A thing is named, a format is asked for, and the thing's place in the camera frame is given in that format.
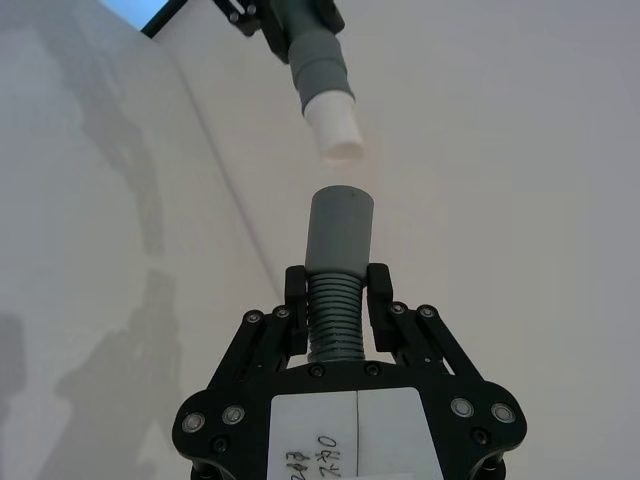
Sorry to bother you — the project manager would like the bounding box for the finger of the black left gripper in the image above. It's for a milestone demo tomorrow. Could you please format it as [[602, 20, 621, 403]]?
[[313, 0, 347, 35], [213, 0, 292, 65]]

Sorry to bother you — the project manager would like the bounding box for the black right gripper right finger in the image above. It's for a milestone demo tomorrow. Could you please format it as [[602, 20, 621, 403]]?
[[366, 261, 485, 383]]

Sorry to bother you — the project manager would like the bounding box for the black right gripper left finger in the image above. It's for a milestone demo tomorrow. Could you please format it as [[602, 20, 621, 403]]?
[[206, 265, 309, 392]]

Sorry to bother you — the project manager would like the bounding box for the grey hose with white nozzle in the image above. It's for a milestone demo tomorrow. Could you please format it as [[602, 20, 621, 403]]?
[[269, 0, 366, 164]]

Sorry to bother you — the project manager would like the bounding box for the grey corrugated hose with cuff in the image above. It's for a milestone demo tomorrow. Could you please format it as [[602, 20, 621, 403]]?
[[303, 184, 377, 365]]

